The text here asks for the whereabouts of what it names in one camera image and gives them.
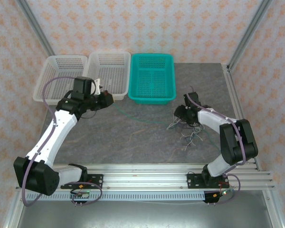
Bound thin green cable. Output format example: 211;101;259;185
113;102;221;150

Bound thin purple cable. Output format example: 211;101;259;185
180;114;200;152

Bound white perforated plastic basket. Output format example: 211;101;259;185
32;55;89;105
82;51;132;102

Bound teal perforated plastic basket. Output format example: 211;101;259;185
128;53;177;106

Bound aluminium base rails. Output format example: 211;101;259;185
15;162;276;190

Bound small circuit board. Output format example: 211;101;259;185
70;190;91;200
210;187;236;199

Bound grey metal lower shelf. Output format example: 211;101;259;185
18;200;275;228

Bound left arm purple robot cable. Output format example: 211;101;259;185
20;76;103;208

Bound aluminium side rail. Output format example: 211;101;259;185
222;63;262;171

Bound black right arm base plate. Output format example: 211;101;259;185
187;172;230;190

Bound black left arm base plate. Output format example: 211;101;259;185
60;174;104;190

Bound aluminium upright post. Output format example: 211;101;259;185
15;0;56;57
227;0;274;72

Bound white slotted cable duct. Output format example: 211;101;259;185
26;191;206;201

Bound aluminium frame leg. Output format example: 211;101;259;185
262;190;285;228
3;190;27;228

